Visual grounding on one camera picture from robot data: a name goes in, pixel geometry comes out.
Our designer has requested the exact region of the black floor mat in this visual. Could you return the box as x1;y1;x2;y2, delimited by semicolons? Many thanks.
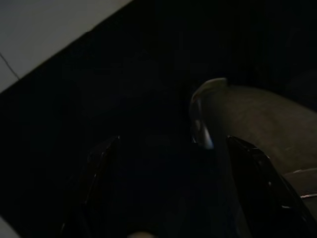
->
0;0;317;238

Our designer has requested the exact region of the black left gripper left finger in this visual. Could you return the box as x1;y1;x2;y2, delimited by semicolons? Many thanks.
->
60;135;121;238

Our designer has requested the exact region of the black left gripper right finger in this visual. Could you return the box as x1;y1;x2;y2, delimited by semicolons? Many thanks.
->
226;135;317;238

